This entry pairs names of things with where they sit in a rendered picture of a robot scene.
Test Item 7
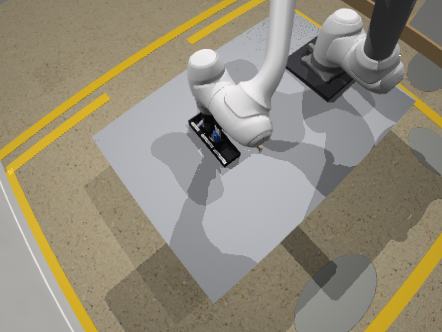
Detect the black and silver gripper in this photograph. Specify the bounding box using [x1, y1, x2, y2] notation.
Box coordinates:
[196, 111, 222, 142]

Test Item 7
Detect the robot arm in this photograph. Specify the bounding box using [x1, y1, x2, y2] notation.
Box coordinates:
[187, 0, 417, 148]

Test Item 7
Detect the black three-compartment bin rack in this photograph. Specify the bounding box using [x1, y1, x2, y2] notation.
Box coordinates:
[188, 113, 241, 168]

